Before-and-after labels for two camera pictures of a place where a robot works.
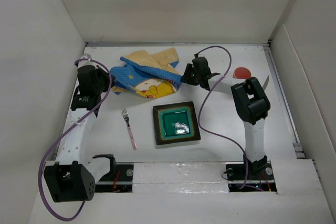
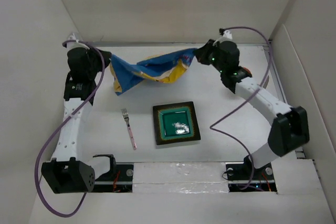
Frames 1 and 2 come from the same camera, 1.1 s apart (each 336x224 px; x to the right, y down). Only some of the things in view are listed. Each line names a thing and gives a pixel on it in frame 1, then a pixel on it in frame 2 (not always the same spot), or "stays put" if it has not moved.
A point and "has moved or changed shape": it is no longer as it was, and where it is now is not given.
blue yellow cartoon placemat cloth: [146, 74] has moved or changed shape
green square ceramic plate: [175, 123] stays put
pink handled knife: [265, 83] stays put
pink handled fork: [126, 116] stays put
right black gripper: [186, 77] to [202, 52]
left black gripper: [106, 76] to [104, 56]
